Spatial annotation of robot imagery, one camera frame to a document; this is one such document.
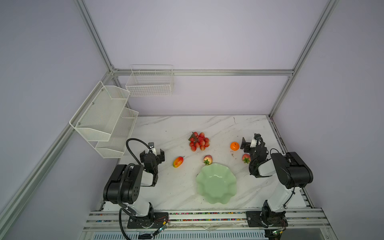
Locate orange fake tangerine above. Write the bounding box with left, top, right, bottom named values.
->
left=230, top=142, right=240, bottom=151

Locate red fake strawberry apple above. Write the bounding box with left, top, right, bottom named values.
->
left=242, top=154, right=251, bottom=164

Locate red yellow fake mango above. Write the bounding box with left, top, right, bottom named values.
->
left=173, top=157, right=184, bottom=168

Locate red yellow fake apple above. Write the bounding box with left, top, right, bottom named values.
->
left=203, top=155, right=213, bottom=166

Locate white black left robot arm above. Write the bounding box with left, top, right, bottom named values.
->
left=103, top=149, right=165, bottom=218

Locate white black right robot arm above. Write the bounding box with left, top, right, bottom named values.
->
left=240, top=134, right=313, bottom=228

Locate green scalloped fruit bowl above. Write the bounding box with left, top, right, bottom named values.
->
left=196, top=164, right=237, bottom=205

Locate white mesh lower shelf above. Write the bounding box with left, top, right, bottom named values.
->
left=95, top=108, right=139, bottom=159

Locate white mesh shelf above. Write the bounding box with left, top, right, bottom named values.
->
left=69, top=82, right=130, bottom=142
left=95, top=108, right=139, bottom=159

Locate white mesh upper shelf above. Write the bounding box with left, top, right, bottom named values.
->
left=69, top=82, right=130, bottom=142

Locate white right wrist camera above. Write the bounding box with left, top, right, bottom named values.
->
left=250, top=134, right=263, bottom=148

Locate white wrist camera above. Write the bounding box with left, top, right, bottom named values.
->
left=148, top=142, right=157, bottom=155
left=250, top=134, right=263, bottom=148

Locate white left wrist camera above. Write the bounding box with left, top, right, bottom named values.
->
left=148, top=142, right=157, bottom=155

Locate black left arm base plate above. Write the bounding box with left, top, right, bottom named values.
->
left=127, top=212, right=169, bottom=229

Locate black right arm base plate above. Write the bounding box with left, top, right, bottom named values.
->
left=246, top=211, right=288, bottom=228

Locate white wire wall basket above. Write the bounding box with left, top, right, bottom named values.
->
left=126, top=65, right=175, bottom=97

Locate aluminium front rail frame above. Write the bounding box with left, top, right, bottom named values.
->
left=80, top=208, right=337, bottom=240

